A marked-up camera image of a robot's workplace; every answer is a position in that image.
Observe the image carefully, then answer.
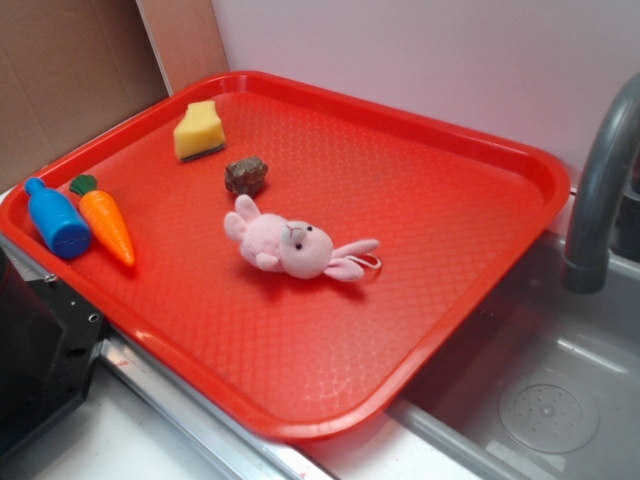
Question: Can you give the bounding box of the blue toy bottle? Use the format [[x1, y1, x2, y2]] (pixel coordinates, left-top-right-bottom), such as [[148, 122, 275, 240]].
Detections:
[[24, 177, 91, 259]]

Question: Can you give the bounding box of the orange toy carrot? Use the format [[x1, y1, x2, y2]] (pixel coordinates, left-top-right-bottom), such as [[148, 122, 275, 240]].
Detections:
[[69, 174, 136, 267]]

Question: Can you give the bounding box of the red plastic tray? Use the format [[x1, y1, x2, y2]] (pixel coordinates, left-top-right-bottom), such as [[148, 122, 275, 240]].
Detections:
[[1, 72, 570, 442]]

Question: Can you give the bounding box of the brown rock-like toy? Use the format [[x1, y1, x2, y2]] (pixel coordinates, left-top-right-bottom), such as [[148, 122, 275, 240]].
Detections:
[[224, 156, 269, 198]]

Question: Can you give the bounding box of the pink plush bunny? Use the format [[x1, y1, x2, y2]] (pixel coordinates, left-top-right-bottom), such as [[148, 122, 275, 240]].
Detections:
[[223, 194, 382, 282]]

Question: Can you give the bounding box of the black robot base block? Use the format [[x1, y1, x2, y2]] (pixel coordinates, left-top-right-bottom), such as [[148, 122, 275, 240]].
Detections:
[[1, 253, 106, 459]]

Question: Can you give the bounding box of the brown cardboard panel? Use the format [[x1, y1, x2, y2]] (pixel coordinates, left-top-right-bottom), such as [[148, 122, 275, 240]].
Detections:
[[1, 1, 228, 190]]

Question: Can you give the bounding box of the grey sink faucet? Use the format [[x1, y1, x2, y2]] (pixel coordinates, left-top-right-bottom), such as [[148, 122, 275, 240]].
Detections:
[[561, 75, 639, 294]]

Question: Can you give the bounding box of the yellow green-backed sponge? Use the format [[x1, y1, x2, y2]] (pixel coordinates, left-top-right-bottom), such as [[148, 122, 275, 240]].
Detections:
[[173, 100, 226, 161]]

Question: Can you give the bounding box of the grey toy sink basin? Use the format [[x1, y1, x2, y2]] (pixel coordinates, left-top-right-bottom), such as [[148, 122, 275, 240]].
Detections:
[[389, 233, 639, 479]]

